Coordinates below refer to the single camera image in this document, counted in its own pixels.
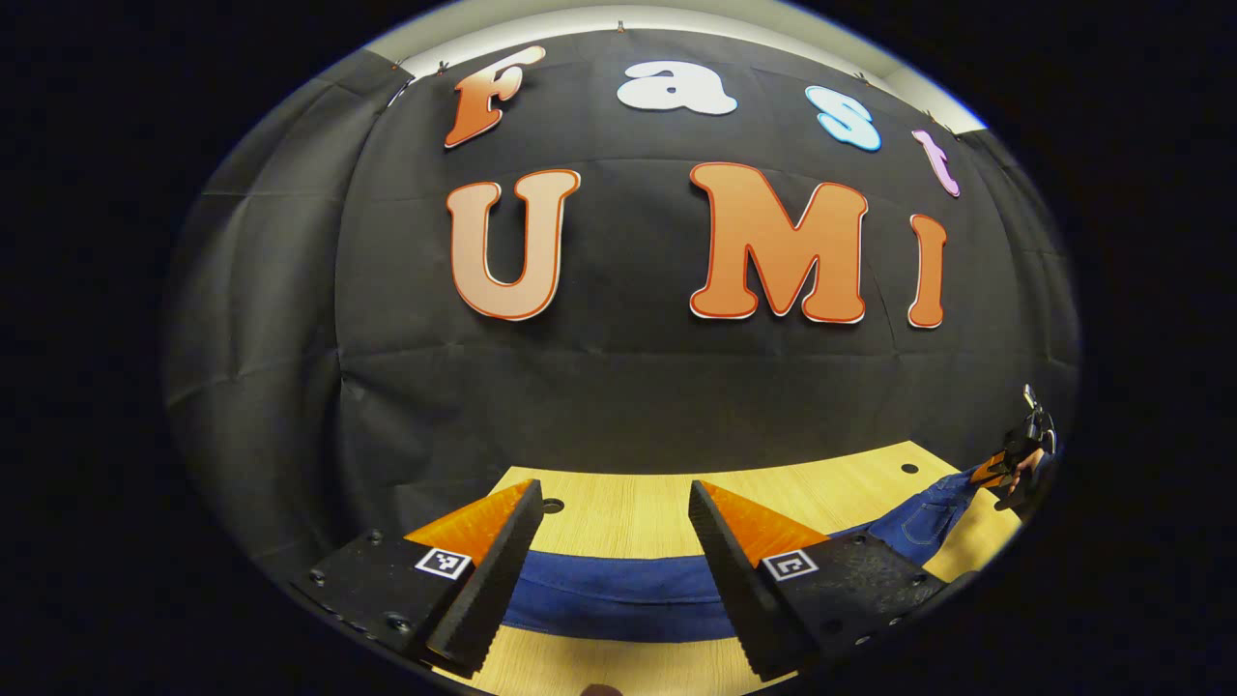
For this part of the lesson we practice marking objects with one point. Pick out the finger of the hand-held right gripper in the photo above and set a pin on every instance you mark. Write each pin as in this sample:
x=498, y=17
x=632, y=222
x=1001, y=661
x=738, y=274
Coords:
x=991, y=471

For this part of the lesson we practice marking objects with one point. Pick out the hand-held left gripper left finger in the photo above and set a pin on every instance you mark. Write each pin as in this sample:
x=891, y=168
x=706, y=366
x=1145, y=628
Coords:
x=488, y=585

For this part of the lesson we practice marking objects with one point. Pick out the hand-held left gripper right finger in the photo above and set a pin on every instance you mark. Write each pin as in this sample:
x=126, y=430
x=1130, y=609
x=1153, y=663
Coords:
x=744, y=590

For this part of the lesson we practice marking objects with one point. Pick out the blue denim jeans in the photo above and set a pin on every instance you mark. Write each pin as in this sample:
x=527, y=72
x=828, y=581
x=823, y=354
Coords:
x=618, y=594

